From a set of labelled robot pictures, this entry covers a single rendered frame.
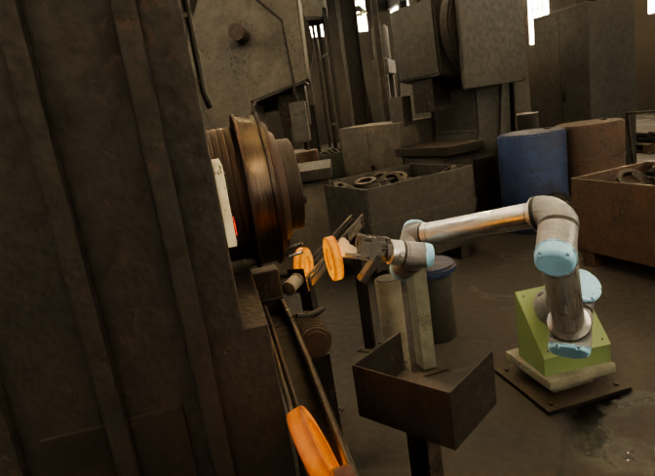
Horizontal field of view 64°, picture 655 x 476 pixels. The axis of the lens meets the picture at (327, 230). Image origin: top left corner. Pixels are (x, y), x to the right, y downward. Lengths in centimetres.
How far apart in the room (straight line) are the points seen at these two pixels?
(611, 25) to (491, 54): 166
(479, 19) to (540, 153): 128
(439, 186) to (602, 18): 293
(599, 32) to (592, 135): 152
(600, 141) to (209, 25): 339
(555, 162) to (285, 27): 251
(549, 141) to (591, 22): 176
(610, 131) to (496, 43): 125
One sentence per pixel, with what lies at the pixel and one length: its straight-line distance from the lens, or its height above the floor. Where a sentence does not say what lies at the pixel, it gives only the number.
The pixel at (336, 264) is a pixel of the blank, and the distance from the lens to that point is 173.
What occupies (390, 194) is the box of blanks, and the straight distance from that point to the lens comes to 383.
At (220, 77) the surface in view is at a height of 170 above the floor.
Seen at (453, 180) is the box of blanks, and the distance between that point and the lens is 419.
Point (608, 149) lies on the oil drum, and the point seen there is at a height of 65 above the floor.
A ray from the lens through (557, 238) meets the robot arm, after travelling 166.
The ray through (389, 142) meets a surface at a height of 90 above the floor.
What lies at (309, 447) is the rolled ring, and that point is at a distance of 99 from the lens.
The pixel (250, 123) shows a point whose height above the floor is 132.
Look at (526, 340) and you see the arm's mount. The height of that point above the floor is 23.
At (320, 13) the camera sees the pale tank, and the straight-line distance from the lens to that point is 1046.
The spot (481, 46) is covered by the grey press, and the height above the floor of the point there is 167.
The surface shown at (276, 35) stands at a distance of 429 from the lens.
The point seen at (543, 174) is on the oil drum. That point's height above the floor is 53.
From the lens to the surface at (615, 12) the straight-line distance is 644.
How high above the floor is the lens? 132
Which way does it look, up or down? 13 degrees down
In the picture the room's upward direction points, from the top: 9 degrees counter-clockwise
